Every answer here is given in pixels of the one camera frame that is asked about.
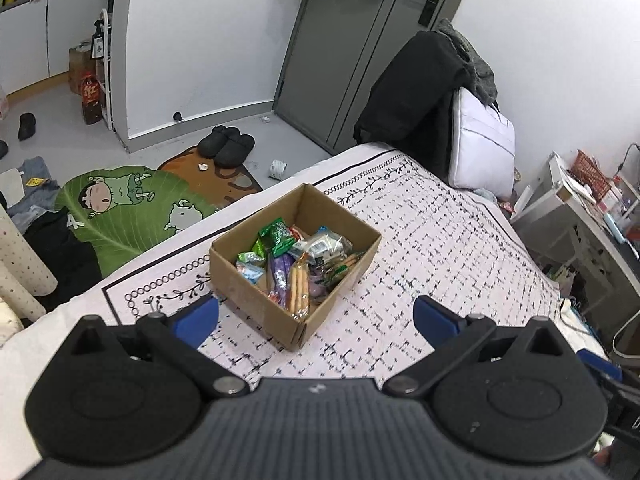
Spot long purple snack packet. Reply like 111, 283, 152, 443
267, 252, 296, 307

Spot white cable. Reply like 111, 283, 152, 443
612, 309, 640, 359

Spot black door handle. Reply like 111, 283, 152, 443
407, 0, 445, 26

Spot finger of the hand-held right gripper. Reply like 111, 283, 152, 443
577, 350, 640, 432

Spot black jacket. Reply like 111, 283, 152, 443
353, 30, 468, 181

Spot black spray bottle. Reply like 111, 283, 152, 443
90, 20, 106, 59

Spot green and white snack packet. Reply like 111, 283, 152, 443
325, 254, 365, 282

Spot blue jeans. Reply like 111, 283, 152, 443
0, 156, 62, 232

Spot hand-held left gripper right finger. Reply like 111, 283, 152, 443
382, 295, 578, 400

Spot orange cracker packet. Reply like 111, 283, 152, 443
287, 252, 314, 319

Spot white desk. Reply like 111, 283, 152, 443
510, 152, 640, 332

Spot black slipper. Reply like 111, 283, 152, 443
215, 133, 256, 169
197, 125, 241, 159

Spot clear packet of white snacks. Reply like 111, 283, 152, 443
290, 227, 353, 266

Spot polka dot cloth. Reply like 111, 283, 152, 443
0, 205, 56, 322

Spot person's right hand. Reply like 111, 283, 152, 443
592, 442, 626, 468

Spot black cloth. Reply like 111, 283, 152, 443
22, 210, 104, 312

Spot small lilac snack packet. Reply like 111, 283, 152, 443
310, 267, 334, 306

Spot brown cardboard box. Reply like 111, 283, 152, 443
209, 182, 383, 352

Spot grey door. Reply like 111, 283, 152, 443
272, 0, 481, 156

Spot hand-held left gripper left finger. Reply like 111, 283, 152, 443
62, 294, 249, 402

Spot grey hoodie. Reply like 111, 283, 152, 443
435, 18, 499, 106

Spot green cartoon floor mat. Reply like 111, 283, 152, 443
54, 146, 265, 279

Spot light blue case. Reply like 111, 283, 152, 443
604, 212, 629, 242

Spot white pillow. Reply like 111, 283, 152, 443
447, 87, 517, 201

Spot white metal rack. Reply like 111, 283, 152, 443
95, 8, 127, 149

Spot red basket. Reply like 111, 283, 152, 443
572, 149, 614, 197

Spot blue snack packet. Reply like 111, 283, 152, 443
236, 252, 266, 283

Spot dark green snack packet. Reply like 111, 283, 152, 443
258, 220, 298, 259

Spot white kitchen cabinet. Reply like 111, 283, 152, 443
0, 0, 112, 98

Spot white patterned bedspread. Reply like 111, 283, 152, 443
102, 142, 609, 382

